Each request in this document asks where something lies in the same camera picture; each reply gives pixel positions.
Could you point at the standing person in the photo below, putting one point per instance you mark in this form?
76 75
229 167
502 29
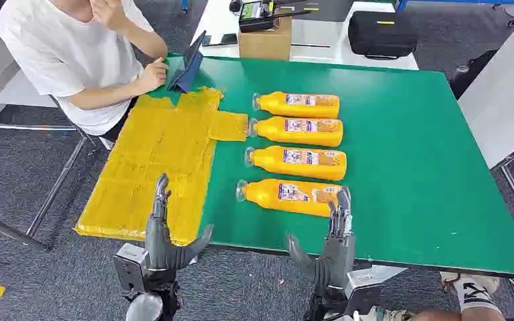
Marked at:
474 292

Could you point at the green table mat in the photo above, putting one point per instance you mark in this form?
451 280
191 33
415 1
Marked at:
407 155

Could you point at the white table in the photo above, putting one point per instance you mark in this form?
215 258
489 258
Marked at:
319 40

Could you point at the metal chair frame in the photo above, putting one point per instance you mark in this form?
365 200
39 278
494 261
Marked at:
55 186

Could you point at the yellow sheet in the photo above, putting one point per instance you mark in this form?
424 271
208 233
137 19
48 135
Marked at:
150 155

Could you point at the large grey table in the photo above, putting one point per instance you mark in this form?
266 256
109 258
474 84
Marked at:
505 97

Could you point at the black bag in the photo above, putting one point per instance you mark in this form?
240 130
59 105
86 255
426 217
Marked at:
381 35

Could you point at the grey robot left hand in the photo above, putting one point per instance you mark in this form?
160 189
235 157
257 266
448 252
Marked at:
161 248

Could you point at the black phone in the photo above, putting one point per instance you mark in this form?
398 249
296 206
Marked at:
228 39

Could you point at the blue metal frame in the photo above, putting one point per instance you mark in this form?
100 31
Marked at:
461 2

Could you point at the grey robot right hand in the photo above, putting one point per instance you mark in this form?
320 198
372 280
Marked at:
334 266

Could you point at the cardboard box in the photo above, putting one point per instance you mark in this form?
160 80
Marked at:
266 44

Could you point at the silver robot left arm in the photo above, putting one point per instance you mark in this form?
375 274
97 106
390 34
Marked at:
144 308

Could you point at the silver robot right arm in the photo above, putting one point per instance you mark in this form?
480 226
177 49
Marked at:
323 305

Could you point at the black device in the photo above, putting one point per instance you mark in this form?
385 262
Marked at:
257 13

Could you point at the seated person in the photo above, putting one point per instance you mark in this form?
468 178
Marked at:
71 57

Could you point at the orange drink bottle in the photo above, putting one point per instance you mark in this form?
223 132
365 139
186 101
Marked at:
279 104
261 195
270 160
274 129

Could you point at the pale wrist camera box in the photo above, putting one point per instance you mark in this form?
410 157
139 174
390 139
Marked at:
363 292
130 266

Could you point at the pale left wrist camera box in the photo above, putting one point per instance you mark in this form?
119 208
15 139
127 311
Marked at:
130 266

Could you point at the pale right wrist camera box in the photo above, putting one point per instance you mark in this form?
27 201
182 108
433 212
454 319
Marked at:
363 292

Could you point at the dark blue tablet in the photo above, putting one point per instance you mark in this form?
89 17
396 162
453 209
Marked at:
190 66

